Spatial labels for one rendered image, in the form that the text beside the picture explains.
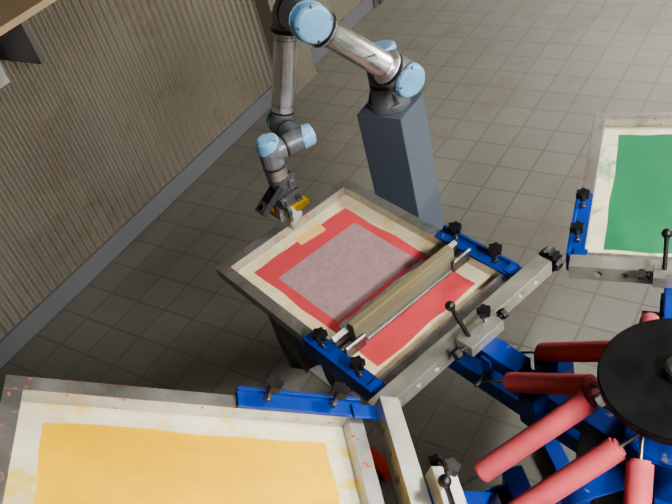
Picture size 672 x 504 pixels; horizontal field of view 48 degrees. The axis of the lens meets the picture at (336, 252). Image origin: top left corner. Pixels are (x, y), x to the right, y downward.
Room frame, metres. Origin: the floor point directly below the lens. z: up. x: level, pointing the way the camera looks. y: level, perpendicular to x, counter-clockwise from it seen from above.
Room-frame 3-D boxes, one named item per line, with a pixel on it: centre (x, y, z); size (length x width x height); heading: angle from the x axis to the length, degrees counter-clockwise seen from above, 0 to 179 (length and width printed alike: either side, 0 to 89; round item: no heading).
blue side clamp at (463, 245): (1.72, -0.41, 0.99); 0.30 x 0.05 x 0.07; 30
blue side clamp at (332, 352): (1.44, 0.07, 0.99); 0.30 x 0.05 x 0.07; 30
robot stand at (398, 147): (2.39, -0.33, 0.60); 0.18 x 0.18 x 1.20; 48
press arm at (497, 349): (1.30, -0.33, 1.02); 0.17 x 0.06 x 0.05; 30
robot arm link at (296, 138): (2.16, 0.02, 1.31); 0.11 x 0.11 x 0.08; 17
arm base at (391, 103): (2.39, -0.33, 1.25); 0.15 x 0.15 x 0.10
